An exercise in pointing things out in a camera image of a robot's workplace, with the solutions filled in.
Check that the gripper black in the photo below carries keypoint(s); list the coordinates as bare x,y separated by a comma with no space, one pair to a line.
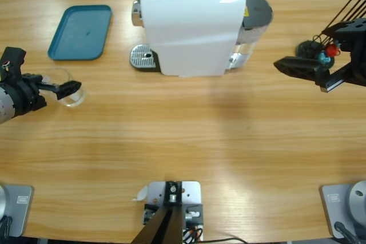
357,67
25,98

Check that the white capsule coffee machine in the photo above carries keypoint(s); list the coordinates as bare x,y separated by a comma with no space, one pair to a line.
186,27

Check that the chrome slotted drip tray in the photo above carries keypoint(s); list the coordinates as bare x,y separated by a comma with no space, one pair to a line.
143,55

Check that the teal coffee capsule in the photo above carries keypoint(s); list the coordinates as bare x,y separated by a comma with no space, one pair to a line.
323,56

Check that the black clamp bracket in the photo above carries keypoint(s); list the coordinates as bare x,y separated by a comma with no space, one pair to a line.
197,208

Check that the water tank with dark lid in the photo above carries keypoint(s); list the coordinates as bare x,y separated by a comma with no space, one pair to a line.
257,7

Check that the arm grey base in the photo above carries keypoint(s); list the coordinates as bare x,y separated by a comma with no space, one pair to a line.
351,204
20,209

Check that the white mount plate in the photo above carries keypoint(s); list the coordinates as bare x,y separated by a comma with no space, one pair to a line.
190,189

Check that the white paper tab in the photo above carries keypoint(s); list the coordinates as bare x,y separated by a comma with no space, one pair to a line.
141,194

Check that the black capsule holder with rods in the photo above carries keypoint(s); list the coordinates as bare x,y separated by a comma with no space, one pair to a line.
306,49

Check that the clear drinking glass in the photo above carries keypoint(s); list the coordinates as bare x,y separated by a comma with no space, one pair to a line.
73,99

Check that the red coffee capsule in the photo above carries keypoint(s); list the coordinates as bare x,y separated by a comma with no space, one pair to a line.
331,50

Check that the teal plastic tray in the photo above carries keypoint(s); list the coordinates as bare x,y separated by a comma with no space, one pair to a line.
80,32

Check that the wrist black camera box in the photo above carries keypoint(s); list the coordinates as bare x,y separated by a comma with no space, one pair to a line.
12,61

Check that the black camera post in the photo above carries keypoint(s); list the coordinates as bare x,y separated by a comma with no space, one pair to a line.
163,227

